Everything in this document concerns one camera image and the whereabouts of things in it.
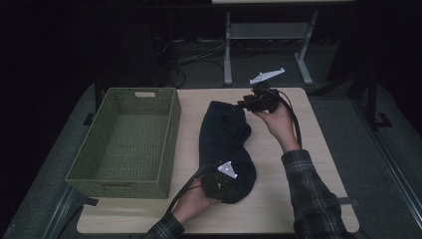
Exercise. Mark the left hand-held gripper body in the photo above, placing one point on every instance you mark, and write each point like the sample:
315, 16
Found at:
219, 182

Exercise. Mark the person's right hand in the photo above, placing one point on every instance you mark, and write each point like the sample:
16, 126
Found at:
280, 127

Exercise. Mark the green woven basket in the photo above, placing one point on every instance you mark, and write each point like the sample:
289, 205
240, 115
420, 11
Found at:
132, 132

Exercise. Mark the white metal rack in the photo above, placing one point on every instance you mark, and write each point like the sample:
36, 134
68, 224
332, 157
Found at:
267, 30

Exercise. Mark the metal floor rail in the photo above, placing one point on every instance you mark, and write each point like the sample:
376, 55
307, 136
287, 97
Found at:
61, 212
391, 159

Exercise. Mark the black metal stand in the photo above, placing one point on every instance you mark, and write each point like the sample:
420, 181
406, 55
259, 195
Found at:
373, 106

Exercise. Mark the grey tape strip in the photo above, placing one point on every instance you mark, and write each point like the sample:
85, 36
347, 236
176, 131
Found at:
346, 201
89, 201

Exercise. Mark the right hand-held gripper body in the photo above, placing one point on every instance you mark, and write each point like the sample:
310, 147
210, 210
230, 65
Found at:
263, 98

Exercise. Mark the dark navy printed garment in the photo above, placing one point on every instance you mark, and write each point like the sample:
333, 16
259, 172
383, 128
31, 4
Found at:
219, 142

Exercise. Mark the person's left hand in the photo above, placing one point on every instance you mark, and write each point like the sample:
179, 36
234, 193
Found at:
194, 202

